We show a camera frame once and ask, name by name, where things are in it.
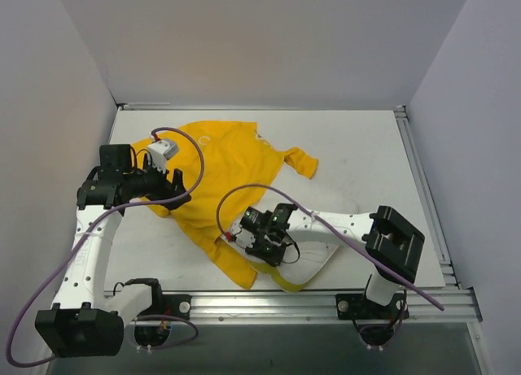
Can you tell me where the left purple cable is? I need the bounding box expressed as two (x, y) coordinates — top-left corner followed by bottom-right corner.
(6, 126), (205, 368)

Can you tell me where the aluminium front rail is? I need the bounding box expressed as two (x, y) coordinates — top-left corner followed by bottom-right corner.
(44, 287), (484, 326)

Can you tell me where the purple cable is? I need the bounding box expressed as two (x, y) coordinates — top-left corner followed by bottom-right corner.
(6, 126), (205, 368)
(216, 183), (445, 349)

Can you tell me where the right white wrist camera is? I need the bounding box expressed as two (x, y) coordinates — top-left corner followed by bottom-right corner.
(221, 218), (255, 251)

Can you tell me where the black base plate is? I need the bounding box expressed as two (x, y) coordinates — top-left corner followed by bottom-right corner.
(138, 294), (192, 320)
(335, 293), (406, 321)

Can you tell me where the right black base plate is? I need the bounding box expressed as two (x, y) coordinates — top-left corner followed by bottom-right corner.
(335, 293), (406, 321)

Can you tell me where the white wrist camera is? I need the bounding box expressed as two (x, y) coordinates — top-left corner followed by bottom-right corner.
(147, 138), (179, 171)
(221, 218), (255, 251)

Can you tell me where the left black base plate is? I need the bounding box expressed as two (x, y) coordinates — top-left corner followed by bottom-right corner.
(138, 294), (192, 320)

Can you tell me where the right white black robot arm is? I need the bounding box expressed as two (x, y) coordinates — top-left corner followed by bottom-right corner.
(235, 203), (425, 317)

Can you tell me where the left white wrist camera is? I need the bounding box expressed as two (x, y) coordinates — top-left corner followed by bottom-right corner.
(147, 138), (179, 171)

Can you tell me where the white pillow with yellow edge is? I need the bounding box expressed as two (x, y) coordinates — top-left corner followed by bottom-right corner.
(233, 168), (358, 293)

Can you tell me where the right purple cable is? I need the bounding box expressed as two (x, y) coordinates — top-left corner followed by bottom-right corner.
(216, 183), (445, 349)

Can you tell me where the yellow pillowcase with print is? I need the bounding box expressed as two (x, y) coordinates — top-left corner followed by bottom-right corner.
(150, 120), (319, 289)

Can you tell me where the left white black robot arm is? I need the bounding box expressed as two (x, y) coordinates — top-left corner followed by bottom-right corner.
(35, 139), (191, 358)

